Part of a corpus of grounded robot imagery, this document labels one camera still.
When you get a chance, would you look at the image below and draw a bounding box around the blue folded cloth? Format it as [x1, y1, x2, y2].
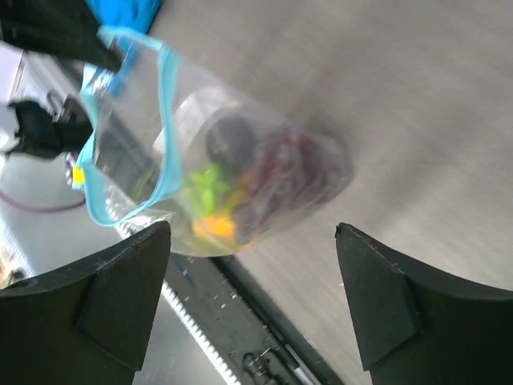
[86, 0, 162, 34]

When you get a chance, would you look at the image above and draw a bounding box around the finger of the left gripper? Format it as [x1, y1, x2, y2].
[1, 0, 122, 72]

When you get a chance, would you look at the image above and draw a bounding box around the purple grape bunch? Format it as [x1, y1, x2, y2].
[231, 127, 351, 245]

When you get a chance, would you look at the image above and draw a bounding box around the clear zip top bag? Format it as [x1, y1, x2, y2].
[75, 26, 356, 257]

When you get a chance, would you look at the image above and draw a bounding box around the dark brown passionfruit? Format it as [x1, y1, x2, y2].
[205, 115, 257, 172]

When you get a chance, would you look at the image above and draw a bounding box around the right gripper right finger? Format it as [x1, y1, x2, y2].
[335, 223, 512, 385]

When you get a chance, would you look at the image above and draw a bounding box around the orange green mango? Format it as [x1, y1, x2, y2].
[192, 172, 253, 253]

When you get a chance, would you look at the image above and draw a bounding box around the green starfruit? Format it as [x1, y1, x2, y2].
[184, 164, 231, 217]

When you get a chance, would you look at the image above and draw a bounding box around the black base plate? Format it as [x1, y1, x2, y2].
[165, 253, 343, 384]

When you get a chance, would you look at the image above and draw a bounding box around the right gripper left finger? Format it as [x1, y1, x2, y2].
[1, 221, 171, 385]

